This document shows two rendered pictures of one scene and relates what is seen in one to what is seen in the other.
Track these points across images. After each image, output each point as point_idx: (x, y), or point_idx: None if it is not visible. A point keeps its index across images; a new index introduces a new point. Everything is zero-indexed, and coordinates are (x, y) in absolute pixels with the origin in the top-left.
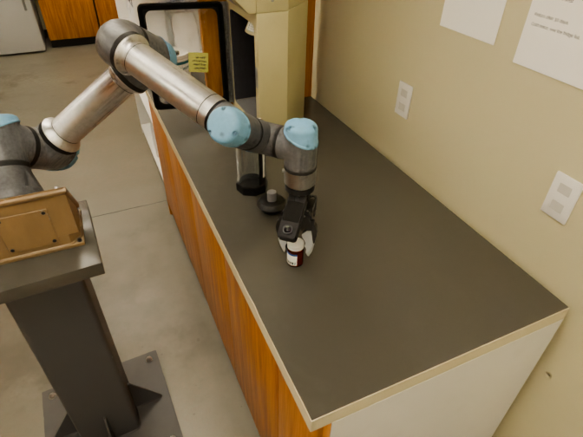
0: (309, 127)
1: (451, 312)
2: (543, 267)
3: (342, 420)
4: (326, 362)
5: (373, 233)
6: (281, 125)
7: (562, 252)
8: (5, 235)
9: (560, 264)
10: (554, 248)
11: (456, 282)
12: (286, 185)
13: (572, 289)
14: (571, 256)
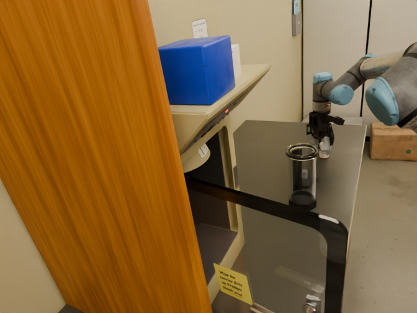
0: (321, 72)
1: (283, 128)
2: (234, 123)
3: None
4: (347, 131)
5: (268, 153)
6: (327, 81)
7: (234, 110)
8: None
9: (235, 115)
10: (233, 112)
11: (266, 132)
12: (329, 110)
13: (239, 118)
14: (235, 108)
